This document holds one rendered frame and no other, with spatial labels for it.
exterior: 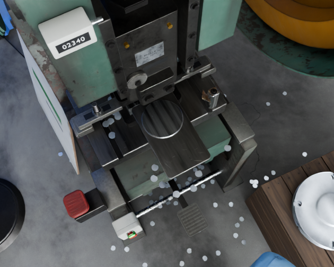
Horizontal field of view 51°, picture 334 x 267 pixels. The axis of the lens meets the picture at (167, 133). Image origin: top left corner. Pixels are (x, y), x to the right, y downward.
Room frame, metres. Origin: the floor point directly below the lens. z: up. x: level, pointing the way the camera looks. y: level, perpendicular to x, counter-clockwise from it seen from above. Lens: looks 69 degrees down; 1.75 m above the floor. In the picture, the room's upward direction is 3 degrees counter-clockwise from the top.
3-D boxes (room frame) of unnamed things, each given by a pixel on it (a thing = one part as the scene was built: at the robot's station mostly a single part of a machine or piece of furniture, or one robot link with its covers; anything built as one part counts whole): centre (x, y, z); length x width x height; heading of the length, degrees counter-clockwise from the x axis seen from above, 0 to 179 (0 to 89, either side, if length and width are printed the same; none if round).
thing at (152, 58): (0.50, 0.05, 1.04); 0.17 x 0.15 x 0.30; 25
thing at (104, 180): (0.55, 0.37, 0.45); 0.92 x 0.12 x 0.90; 25
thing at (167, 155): (0.37, -0.01, 0.72); 0.25 x 0.14 x 0.14; 25
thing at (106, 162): (0.53, 0.07, 0.68); 0.45 x 0.30 x 0.06; 115
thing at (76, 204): (0.18, 0.27, 0.72); 0.07 x 0.06 x 0.08; 25
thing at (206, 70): (0.60, -0.09, 0.76); 0.17 x 0.06 x 0.10; 115
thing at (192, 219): (0.41, 0.01, 0.14); 0.59 x 0.10 x 0.05; 25
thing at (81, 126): (0.46, 0.22, 0.76); 0.17 x 0.06 x 0.10; 115
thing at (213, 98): (0.49, -0.15, 0.75); 0.03 x 0.03 x 0.10; 25
